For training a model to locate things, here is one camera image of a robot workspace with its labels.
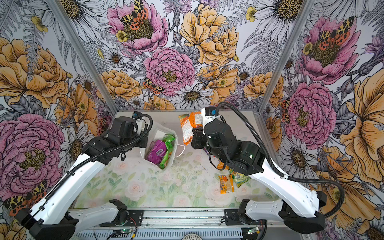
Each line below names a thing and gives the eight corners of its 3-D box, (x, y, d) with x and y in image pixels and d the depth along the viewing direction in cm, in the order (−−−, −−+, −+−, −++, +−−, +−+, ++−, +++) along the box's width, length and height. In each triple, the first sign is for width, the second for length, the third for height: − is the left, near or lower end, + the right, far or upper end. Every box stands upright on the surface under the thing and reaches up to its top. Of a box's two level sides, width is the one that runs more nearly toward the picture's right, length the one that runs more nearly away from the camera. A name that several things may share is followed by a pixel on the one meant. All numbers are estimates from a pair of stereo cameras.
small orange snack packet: (220, 193, 84) (220, 192, 82) (218, 176, 90) (219, 174, 88) (235, 193, 84) (236, 192, 82) (232, 176, 90) (233, 174, 88)
